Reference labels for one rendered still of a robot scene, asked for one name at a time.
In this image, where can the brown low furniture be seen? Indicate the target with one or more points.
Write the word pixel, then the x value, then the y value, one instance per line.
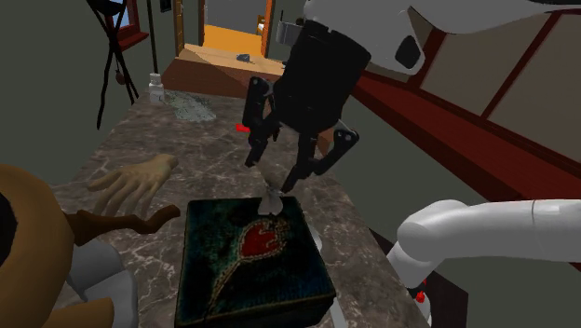
pixel 204 75

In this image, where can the red framed window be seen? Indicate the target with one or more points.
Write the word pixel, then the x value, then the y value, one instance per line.
pixel 131 27

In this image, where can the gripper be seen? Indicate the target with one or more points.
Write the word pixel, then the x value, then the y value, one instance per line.
pixel 317 77

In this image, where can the grey crumpled cloth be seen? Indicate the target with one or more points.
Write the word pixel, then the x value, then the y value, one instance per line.
pixel 190 106

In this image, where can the black tripod stand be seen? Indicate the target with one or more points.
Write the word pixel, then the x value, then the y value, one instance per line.
pixel 119 59

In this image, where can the small red object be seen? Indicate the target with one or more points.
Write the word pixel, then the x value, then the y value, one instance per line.
pixel 242 128

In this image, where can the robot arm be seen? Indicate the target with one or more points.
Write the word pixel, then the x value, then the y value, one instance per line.
pixel 476 229

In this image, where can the beige hand model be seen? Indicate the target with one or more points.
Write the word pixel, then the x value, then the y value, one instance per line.
pixel 136 179

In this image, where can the red framed panel furniture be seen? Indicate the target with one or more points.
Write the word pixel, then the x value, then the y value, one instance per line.
pixel 454 136

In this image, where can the white bottle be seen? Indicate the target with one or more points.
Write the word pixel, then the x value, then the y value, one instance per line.
pixel 156 90

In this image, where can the wooden door frame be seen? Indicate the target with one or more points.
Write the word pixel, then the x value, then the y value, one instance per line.
pixel 178 22

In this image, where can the brown and grey figure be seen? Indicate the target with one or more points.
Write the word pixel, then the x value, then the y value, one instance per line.
pixel 32 254

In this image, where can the black pole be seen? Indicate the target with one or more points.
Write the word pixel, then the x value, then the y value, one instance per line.
pixel 152 41

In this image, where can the dark green box, red heart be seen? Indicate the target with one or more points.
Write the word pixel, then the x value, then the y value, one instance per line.
pixel 272 281

